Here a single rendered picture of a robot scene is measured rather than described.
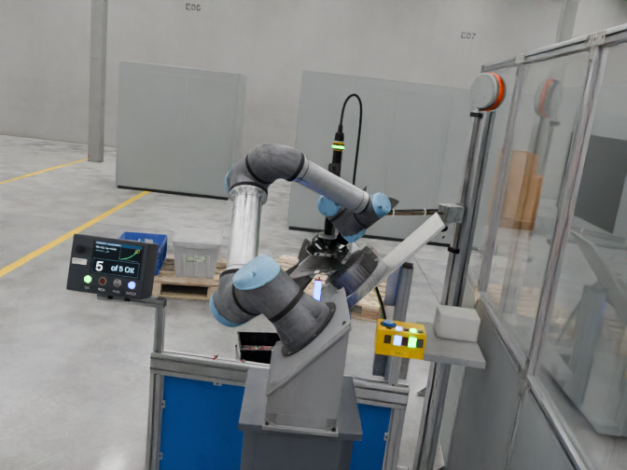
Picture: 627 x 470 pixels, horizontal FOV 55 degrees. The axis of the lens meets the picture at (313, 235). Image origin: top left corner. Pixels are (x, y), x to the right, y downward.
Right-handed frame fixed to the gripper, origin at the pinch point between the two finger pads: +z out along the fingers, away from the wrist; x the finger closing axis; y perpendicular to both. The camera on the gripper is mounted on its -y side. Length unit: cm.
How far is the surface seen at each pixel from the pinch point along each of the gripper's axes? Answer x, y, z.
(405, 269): 32.3, 32.6, 5.7
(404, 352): 31, 46, -45
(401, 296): 32, 44, 6
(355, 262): 11.6, 30.2, -1.1
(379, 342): 22, 44, -44
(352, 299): 12.3, 43.7, -7.0
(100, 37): -501, -78, 905
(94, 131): -508, 96, 903
